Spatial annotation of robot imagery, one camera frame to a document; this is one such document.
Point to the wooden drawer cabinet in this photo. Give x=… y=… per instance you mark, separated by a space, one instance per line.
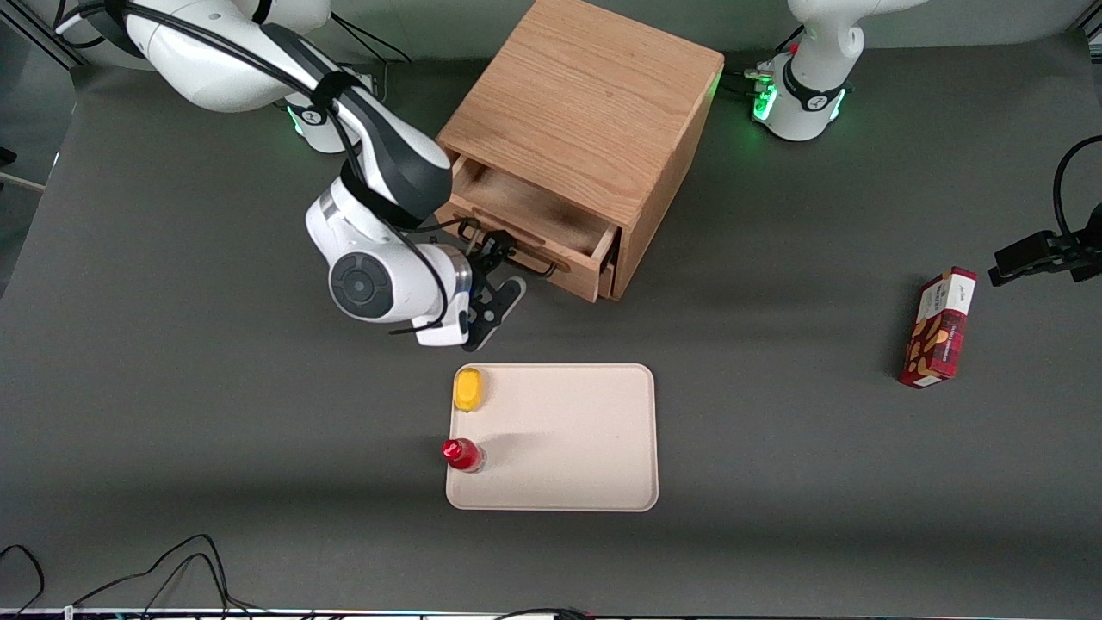
x=585 y=95

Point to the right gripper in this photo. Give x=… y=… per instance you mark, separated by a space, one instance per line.
x=484 y=258

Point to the small red bottle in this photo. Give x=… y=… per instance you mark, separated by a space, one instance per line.
x=461 y=454

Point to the beige plastic tray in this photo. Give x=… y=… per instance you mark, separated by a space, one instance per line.
x=577 y=439

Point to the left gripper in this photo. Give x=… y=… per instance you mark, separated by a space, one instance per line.
x=1094 y=237

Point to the grey aluminium frame rail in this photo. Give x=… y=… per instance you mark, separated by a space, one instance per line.
x=43 y=39

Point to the red snack box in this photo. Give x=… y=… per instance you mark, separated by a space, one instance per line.
x=938 y=331

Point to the yellow lemon-shaped item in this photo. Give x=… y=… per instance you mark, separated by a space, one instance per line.
x=468 y=389

